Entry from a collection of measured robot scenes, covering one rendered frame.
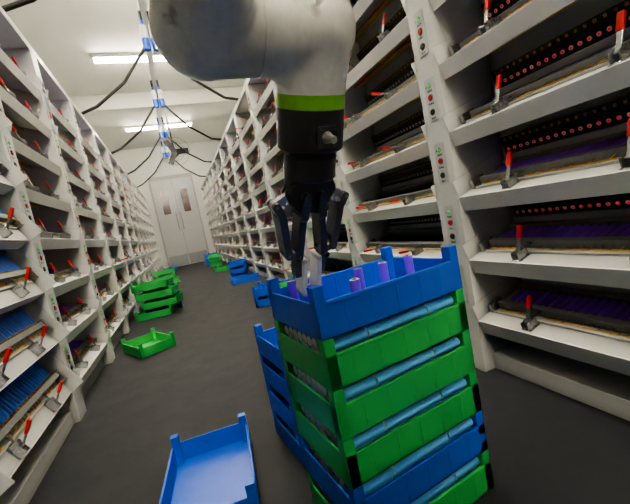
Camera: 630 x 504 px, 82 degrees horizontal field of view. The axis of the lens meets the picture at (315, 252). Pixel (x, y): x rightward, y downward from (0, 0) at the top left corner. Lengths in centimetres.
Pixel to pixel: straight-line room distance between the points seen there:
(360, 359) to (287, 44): 44
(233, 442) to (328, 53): 99
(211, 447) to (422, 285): 77
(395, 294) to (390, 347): 9
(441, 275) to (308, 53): 42
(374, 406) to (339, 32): 52
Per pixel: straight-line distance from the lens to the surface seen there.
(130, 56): 536
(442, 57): 123
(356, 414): 61
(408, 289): 62
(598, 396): 113
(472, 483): 85
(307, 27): 46
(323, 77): 48
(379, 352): 60
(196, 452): 117
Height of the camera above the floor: 58
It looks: 6 degrees down
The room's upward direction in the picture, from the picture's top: 11 degrees counter-clockwise
